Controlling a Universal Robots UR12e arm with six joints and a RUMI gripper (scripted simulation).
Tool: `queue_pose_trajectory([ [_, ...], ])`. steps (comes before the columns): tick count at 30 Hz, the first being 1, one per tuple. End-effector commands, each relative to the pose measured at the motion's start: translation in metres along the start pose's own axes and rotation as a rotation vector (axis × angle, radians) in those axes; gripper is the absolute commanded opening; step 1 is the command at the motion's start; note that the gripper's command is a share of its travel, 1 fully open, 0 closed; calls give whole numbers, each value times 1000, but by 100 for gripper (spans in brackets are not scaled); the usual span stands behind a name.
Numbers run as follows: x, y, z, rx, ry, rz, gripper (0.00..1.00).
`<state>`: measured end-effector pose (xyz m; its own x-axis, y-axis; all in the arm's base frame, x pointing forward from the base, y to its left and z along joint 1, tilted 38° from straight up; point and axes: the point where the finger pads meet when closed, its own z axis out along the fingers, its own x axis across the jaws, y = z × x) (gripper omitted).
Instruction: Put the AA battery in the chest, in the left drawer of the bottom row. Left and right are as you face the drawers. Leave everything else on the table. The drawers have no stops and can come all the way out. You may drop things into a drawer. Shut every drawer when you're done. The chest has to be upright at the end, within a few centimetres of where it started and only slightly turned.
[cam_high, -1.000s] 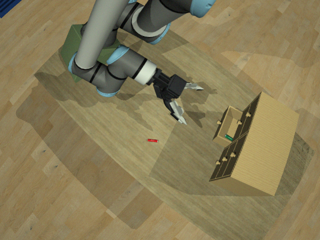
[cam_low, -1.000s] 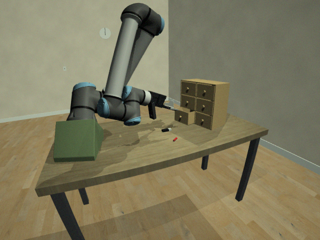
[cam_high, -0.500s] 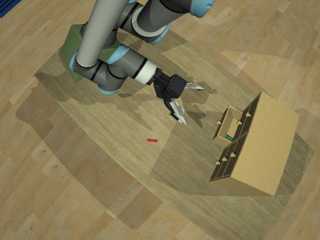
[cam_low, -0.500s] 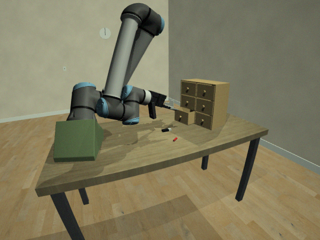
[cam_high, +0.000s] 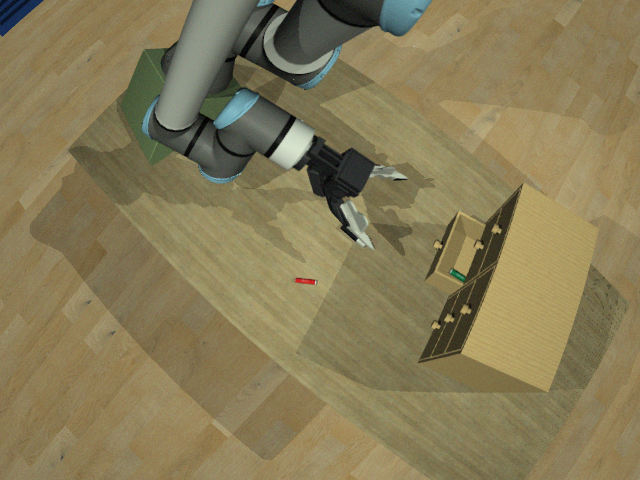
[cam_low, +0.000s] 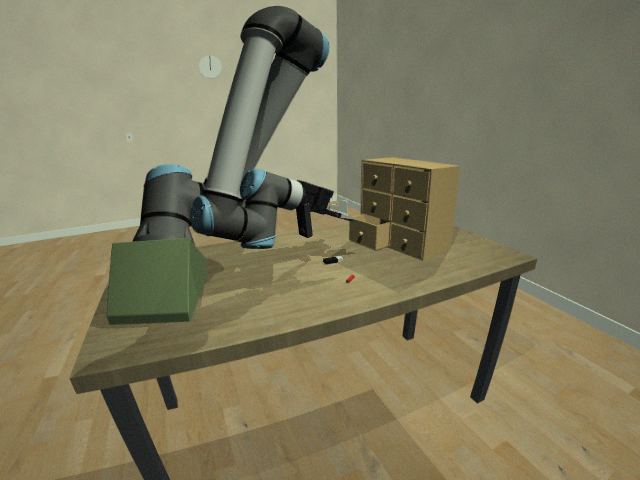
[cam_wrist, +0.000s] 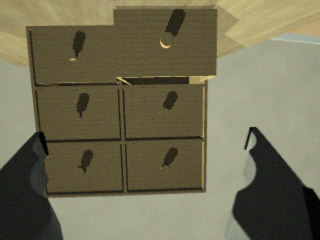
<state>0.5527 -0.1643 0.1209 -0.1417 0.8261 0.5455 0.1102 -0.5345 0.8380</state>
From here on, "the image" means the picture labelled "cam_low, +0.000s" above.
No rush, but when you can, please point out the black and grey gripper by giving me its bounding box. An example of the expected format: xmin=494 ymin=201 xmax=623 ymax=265
xmin=296 ymin=180 xmax=357 ymax=221

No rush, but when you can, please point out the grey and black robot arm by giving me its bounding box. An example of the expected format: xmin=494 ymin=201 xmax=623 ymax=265
xmin=132 ymin=6 xmax=330 ymax=249

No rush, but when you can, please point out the light wooden chest of drawers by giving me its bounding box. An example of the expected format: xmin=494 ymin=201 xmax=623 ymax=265
xmin=360 ymin=158 xmax=460 ymax=261

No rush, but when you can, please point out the brown wooden drawer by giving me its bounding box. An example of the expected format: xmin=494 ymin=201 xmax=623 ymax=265
xmin=392 ymin=195 xmax=427 ymax=230
xmin=390 ymin=223 xmax=425 ymax=258
xmin=363 ymin=163 xmax=393 ymax=192
xmin=362 ymin=189 xmax=391 ymax=220
xmin=393 ymin=167 xmax=430 ymax=200
xmin=349 ymin=214 xmax=390 ymax=250

